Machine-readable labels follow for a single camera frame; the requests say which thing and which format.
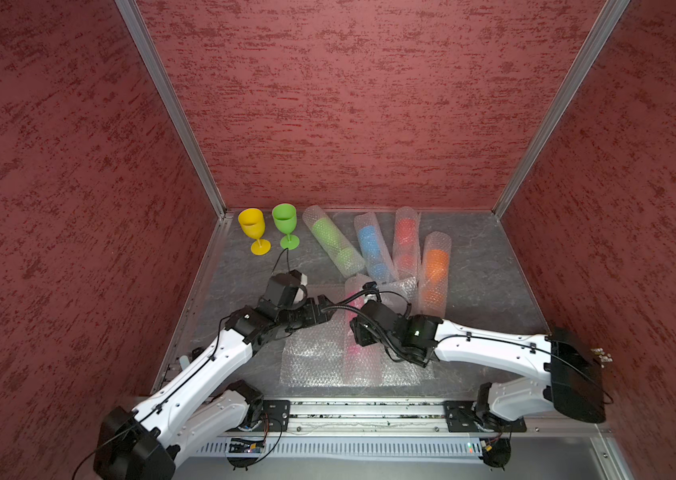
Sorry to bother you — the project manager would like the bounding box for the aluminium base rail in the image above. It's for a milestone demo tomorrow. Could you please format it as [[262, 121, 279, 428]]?
[[191, 398, 633, 479]]

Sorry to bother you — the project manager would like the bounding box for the left aluminium corner post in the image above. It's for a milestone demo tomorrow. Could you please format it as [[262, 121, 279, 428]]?
[[115, 0, 228, 219]]

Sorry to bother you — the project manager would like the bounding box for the yellow glass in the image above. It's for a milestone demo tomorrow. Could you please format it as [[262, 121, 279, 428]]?
[[238, 208, 271, 256]]

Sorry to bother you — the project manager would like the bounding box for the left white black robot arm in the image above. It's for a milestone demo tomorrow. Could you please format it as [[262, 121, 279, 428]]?
[[88, 270, 333, 479]]

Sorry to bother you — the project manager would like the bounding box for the orange glass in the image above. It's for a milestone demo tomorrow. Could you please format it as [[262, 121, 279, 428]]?
[[418, 231, 452, 317]]

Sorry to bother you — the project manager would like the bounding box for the right aluminium corner post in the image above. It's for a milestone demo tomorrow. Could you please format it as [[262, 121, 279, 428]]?
[[492, 0, 630, 220]]

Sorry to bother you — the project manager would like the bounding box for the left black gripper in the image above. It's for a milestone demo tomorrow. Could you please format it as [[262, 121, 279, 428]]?
[[276, 296, 337, 331]]

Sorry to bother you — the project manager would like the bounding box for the bright green wine glass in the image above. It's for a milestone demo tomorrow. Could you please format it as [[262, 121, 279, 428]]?
[[272, 203, 300, 250]]

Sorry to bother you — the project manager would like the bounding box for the green glass in bubble wrap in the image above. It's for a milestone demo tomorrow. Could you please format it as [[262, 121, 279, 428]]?
[[302, 205, 365, 278]]

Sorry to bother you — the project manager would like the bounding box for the red glass in bubble wrap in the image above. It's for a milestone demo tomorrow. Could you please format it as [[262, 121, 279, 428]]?
[[392, 206, 421, 280]]

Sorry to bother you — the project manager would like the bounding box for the pink glass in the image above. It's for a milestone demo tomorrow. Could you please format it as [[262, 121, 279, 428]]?
[[342, 274, 383, 387]]

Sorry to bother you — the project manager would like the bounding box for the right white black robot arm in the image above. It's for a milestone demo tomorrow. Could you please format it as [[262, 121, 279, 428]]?
[[350, 300, 611, 432]]

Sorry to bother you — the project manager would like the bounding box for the blue glass in bubble wrap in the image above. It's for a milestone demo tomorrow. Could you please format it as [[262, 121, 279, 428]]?
[[354, 212, 399, 284]]

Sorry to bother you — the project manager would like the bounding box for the aluminium corner post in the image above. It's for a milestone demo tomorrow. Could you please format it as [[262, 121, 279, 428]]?
[[115, 0, 228, 219], [492, 0, 630, 220]]

